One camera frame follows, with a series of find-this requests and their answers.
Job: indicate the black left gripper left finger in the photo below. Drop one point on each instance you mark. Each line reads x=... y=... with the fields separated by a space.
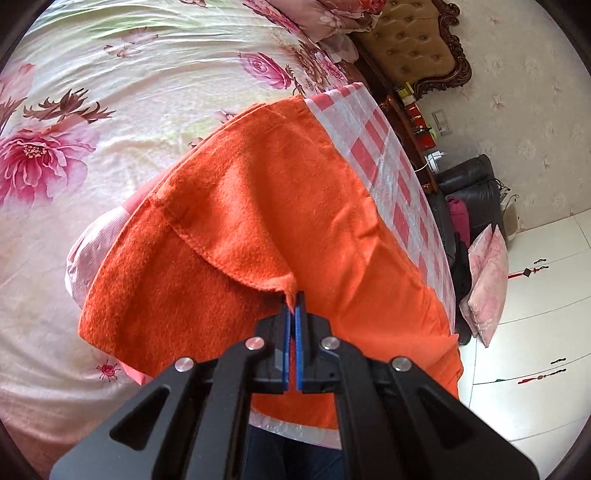
x=191 y=421

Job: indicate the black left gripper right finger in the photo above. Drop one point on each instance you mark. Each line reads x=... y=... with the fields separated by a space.
x=395 y=421

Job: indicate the orange fleece pants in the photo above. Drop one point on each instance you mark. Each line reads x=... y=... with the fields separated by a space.
x=277 y=258

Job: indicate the pink cushion on armchair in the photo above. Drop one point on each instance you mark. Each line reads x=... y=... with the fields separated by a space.
x=483 y=307

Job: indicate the black leather armchair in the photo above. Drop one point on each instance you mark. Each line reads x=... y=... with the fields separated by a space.
x=468 y=200

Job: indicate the dark wooden nightstand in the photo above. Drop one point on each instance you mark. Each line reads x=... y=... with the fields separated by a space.
x=393 y=108

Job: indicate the floral pink bed sheet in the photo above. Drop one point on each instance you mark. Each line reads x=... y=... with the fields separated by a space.
x=97 y=98

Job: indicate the tufted tan carved headboard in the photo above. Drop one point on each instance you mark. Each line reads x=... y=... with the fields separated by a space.
x=412 y=44

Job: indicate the floral pink folded quilt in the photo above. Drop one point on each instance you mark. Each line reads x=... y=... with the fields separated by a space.
x=325 y=23

